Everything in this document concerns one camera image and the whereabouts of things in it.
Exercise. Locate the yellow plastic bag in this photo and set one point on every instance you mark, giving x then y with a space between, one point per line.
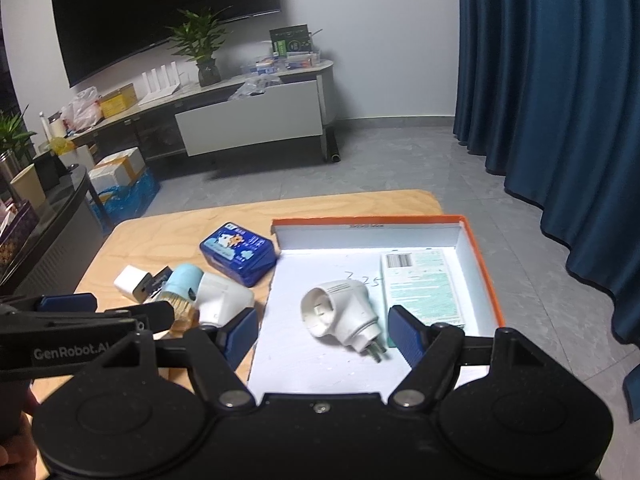
62 145

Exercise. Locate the purple tissue box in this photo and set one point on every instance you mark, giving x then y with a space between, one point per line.
17 222

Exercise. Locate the black glass-top side table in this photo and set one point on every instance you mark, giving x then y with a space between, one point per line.
55 240

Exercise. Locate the yellow cardboard box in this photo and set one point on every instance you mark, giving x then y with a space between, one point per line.
117 102

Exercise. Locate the stainless steel cup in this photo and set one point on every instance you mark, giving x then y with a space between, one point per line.
7 172

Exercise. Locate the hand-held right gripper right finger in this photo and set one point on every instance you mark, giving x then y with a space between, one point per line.
404 334

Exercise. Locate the long white media cabinet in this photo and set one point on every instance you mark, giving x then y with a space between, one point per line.
327 95

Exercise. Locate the blue metal tin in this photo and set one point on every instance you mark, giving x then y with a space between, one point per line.
235 251

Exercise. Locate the white antenna router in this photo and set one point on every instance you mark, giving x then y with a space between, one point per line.
160 92

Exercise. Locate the leafy green plant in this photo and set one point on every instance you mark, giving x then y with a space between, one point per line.
12 132

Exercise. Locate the beige container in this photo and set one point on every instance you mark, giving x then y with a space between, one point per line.
27 186

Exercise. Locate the white cube charger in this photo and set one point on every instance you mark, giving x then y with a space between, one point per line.
127 282

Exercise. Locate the black wall television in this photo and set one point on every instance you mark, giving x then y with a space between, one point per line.
150 10

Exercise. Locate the small black box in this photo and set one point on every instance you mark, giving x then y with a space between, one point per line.
47 170

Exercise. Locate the black cube charger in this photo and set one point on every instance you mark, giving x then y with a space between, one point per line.
159 282

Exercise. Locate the white round plug adapter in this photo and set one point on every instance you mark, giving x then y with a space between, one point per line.
345 316

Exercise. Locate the dark blue curtain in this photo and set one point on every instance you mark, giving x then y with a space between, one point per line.
550 85

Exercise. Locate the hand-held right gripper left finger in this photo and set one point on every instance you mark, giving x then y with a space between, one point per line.
242 335

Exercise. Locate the clear plastic organizer tray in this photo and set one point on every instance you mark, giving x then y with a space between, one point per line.
280 63

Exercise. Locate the white cabinet drawer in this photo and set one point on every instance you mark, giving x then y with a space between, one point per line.
250 120

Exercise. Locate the person's left hand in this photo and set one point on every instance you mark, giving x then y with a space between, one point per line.
15 460

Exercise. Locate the dark green printed box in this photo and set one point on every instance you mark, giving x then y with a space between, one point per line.
292 40

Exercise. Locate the glass jar light blue cap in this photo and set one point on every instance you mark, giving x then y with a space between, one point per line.
182 280

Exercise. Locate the white and red plastic bag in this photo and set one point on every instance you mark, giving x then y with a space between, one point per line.
82 110

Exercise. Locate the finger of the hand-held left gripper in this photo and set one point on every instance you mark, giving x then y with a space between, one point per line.
152 316
67 303

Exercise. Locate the white plug-in heater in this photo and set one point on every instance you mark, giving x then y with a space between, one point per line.
222 300

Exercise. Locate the green potted plant dark pot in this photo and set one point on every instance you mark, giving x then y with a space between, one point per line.
202 37

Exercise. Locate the clear liquid refill bottle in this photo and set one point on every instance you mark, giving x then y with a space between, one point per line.
182 322

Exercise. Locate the orange-rimmed white tray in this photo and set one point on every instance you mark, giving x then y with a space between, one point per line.
320 260

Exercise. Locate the clear crumpled plastic bag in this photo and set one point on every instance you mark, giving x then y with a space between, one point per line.
250 90

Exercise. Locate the taped white cardboard box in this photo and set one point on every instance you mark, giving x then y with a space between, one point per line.
117 167

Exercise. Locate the blue wrapped package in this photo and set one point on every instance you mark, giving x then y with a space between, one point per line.
132 197

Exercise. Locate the teal and white carton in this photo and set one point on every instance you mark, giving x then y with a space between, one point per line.
425 285

